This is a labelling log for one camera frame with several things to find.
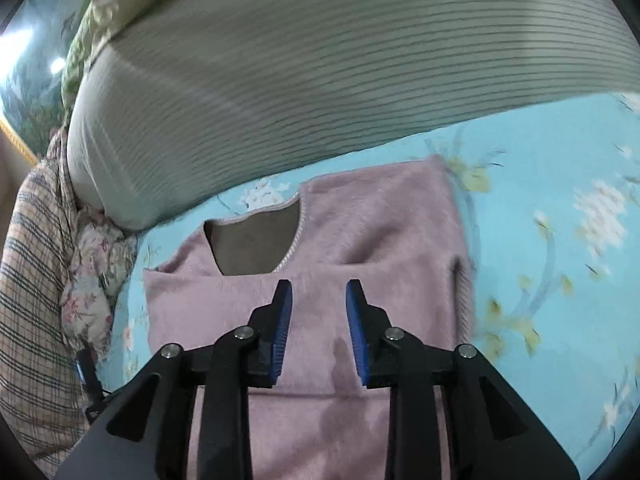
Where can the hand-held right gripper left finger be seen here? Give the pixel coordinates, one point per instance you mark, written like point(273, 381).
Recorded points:
point(281, 330)

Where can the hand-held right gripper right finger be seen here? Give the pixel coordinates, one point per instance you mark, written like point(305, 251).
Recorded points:
point(356, 330)

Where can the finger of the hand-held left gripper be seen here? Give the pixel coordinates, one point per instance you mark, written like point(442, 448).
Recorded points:
point(86, 372)

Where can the pink knit sweater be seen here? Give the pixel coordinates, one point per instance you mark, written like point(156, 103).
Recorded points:
point(380, 230)

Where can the plaid blanket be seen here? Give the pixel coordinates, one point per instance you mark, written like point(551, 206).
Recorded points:
point(35, 310)

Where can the pink floral cloth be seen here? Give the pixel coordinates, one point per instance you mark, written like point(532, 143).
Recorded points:
point(90, 280)

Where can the blue floral bed sheet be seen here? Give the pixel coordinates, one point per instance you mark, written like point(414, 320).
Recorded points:
point(550, 285)

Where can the green striped pillow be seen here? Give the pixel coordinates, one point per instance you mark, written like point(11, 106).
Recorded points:
point(325, 85)

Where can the green floral satin cloth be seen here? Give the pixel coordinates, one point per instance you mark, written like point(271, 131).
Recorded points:
point(80, 50)

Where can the landscape wall picture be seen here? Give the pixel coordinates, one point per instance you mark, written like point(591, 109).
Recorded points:
point(35, 90)

